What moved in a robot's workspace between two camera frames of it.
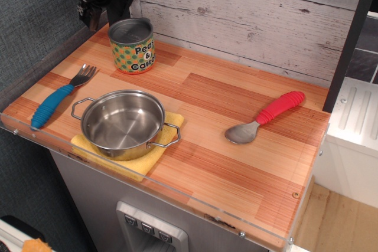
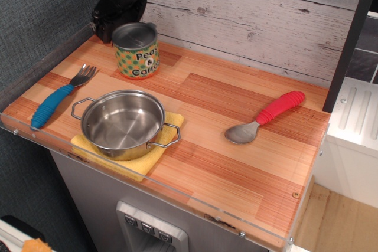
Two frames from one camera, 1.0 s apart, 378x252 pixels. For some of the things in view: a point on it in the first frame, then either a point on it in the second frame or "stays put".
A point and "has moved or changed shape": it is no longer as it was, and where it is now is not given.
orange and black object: x=16 y=236 stays put
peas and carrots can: x=132 y=40 has moved or changed shape
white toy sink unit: x=348 y=162 stays put
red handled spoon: x=241 y=133 stays put
